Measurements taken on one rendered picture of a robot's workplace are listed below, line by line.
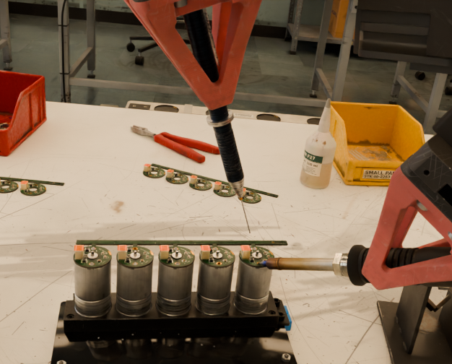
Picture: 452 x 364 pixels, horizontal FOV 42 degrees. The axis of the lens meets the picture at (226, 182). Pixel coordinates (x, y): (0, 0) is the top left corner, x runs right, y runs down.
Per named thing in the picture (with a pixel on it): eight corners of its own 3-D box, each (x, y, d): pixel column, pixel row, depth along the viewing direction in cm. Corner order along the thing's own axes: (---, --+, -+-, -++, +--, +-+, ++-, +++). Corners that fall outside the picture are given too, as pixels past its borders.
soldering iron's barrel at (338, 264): (265, 278, 39) (352, 282, 35) (260, 256, 39) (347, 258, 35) (276, 269, 40) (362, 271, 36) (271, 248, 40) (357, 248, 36)
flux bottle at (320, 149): (298, 174, 68) (312, 92, 64) (327, 177, 68) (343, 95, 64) (300, 187, 65) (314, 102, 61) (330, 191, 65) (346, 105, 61)
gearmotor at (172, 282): (190, 325, 42) (196, 265, 39) (156, 326, 41) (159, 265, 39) (188, 302, 44) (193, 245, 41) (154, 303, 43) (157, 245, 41)
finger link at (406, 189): (310, 251, 33) (425, 139, 27) (363, 209, 38) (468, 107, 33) (398, 347, 32) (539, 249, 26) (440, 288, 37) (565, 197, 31)
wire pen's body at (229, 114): (219, 176, 37) (172, 6, 31) (242, 167, 37) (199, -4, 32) (228, 188, 36) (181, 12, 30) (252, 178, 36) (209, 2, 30)
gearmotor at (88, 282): (110, 326, 41) (110, 265, 38) (74, 327, 40) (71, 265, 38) (111, 304, 43) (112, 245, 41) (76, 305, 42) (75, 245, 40)
